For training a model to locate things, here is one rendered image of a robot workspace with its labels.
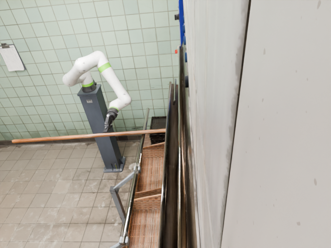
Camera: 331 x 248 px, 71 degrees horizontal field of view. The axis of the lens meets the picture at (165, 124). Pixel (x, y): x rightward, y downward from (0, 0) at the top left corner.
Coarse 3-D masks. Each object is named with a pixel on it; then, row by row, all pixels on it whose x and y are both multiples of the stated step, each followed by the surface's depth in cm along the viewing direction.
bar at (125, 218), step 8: (144, 120) 199; (144, 128) 190; (144, 136) 183; (136, 160) 163; (136, 168) 156; (128, 176) 163; (136, 176) 151; (120, 184) 168; (136, 184) 148; (112, 192) 173; (120, 200) 184; (120, 208) 185; (128, 208) 133; (120, 216) 193; (128, 216) 129; (128, 224) 126; (128, 232) 123; (120, 240) 119; (128, 240) 120
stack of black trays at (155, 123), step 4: (160, 116) 258; (164, 116) 258; (152, 120) 254; (156, 120) 255; (160, 120) 255; (164, 120) 254; (152, 124) 250; (156, 124) 249; (160, 124) 248; (164, 124) 248; (152, 128) 244; (156, 128) 244; (160, 128) 243; (164, 132) 236; (152, 136) 240; (156, 136) 240; (160, 136) 241; (164, 136) 240; (152, 140) 245; (156, 140) 245; (160, 140) 244; (164, 140) 244; (152, 144) 248
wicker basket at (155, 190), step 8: (160, 144) 231; (144, 152) 239; (152, 152) 239; (160, 152) 238; (144, 160) 242; (152, 160) 241; (160, 160) 240; (144, 168) 234; (152, 168) 232; (160, 168) 231; (144, 176) 225; (152, 176) 224; (160, 176) 223; (144, 184) 218; (152, 184) 217; (160, 184) 216; (136, 192) 193; (144, 192) 192; (152, 192) 192; (160, 192) 192
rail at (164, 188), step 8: (168, 96) 174; (168, 104) 165; (168, 112) 158; (168, 120) 151; (168, 128) 144; (168, 136) 139; (160, 216) 99; (160, 224) 95; (160, 232) 93; (160, 240) 90
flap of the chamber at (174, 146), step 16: (176, 96) 179; (176, 112) 163; (176, 128) 149; (176, 144) 137; (176, 160) 127; (176, 176) 118; (176, 192) 111; (160, 208) 105; (176, 208) 104; (176, 224) 98; (176, 240) 93
